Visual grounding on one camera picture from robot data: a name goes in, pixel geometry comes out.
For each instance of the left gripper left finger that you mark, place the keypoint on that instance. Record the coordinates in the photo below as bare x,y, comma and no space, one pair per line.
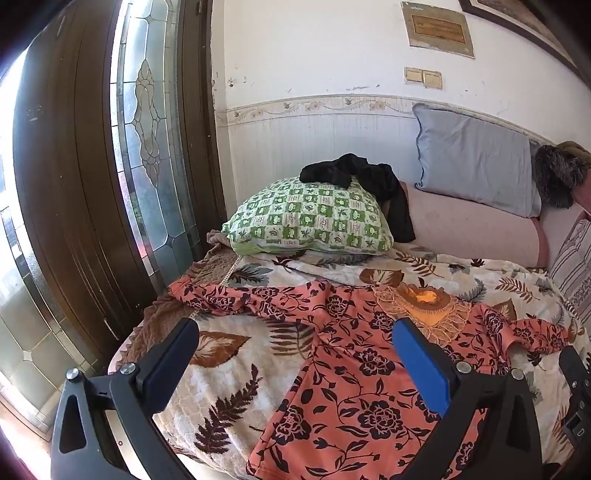
83,446

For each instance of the dark picture frame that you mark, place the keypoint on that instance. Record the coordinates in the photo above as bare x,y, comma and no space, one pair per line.
517,17

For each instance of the dark wooden door frame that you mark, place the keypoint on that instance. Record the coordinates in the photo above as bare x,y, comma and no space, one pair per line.
65,171

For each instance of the dark furry cushion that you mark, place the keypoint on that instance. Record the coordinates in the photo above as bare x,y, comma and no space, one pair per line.
558,171

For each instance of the leaf pattern fleece blanket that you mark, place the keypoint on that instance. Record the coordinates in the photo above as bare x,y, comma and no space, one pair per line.
245,365

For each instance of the stained glass window panel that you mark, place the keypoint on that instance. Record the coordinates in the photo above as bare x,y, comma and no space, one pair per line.
145,128

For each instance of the framed wall plaque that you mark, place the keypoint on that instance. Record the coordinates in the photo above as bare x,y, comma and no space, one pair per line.
437,28

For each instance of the pink bolster cushion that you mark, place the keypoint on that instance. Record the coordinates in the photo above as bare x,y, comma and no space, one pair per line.
465,229

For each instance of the striped pillow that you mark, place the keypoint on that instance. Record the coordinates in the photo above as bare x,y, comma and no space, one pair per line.
571,271

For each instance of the orange floral print garment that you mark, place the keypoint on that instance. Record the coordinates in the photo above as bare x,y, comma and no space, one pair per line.
353,411

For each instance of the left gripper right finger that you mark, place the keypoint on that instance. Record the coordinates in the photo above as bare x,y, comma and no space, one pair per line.
509,445

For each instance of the beige wall switch plate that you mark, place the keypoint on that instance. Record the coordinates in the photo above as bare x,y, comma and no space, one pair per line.
428,78

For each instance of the green checkered pillow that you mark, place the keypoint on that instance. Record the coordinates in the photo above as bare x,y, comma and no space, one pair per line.
290,215

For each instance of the black garment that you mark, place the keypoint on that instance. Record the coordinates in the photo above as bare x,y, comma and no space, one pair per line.
377,179

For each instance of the grey blue pillow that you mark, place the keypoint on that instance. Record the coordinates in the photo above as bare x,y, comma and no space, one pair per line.
465,157

